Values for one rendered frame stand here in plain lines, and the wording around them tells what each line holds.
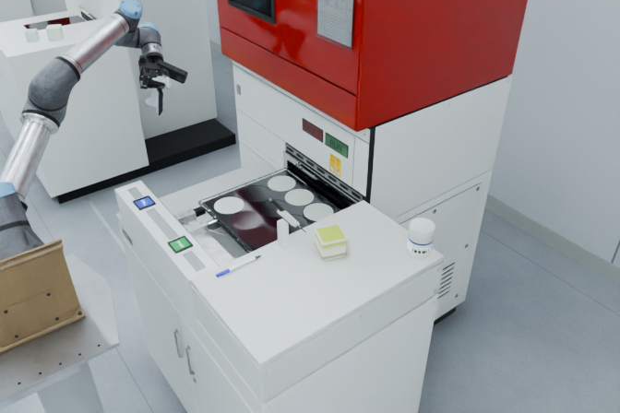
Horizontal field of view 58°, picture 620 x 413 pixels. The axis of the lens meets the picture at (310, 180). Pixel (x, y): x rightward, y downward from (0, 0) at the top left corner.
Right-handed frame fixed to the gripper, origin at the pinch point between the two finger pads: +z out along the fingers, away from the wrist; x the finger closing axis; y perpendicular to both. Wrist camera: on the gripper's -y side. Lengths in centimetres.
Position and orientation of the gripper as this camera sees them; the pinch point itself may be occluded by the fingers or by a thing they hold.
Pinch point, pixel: (165, 103)
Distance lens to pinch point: 202.2
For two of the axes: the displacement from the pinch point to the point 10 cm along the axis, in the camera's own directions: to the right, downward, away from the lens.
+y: -8.8, -0.1, -4.8
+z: 2.4, 8.5, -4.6
